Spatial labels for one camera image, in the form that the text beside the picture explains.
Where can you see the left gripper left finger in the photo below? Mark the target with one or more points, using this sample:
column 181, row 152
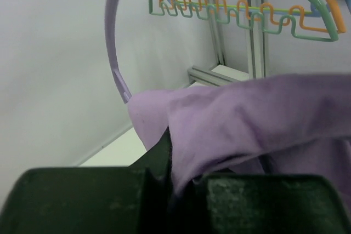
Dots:
column 130, row 199

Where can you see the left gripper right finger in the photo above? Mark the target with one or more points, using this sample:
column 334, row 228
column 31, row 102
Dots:
column 232, row 203

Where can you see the purple trousers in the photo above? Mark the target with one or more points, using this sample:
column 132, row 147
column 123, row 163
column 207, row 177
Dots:
column 283, row 124

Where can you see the purple clothes hanger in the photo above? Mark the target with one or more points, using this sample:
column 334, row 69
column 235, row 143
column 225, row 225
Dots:
column 109, row 27

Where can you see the blue clothes hanger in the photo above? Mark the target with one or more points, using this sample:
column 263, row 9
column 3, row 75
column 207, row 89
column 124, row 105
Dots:
column 317, row 11

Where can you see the orange clothes hanger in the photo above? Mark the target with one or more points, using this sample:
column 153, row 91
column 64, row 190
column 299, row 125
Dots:
column 274, row 12

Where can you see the lime green clothes hanger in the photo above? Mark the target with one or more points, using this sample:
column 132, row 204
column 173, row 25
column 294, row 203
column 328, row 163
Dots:
column 241, row 6

